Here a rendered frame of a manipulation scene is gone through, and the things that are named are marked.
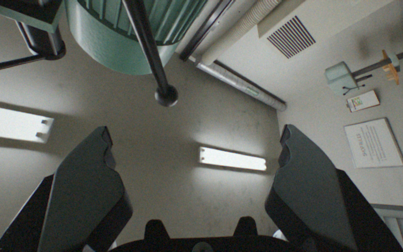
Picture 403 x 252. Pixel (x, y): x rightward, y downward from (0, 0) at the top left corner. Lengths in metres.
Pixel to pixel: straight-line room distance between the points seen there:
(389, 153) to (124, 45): 2.95
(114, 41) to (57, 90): 1.40
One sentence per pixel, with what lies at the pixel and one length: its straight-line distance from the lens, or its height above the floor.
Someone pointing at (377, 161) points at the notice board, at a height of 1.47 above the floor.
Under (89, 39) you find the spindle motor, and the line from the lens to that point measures 0.28.
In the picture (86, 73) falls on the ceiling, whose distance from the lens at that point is 1.70.
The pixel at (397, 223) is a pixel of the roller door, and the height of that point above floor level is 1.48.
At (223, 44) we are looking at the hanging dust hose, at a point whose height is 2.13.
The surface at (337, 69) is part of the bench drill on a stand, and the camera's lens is 2.19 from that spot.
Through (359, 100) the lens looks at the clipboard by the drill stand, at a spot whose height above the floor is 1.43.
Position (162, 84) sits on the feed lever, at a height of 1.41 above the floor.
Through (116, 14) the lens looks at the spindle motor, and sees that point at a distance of 0.22.
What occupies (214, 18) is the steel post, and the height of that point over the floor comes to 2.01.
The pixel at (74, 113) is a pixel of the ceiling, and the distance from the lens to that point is 1.54.
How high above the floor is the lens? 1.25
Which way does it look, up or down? 51 degrees up
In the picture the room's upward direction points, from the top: 115 degrees counter-clockwise
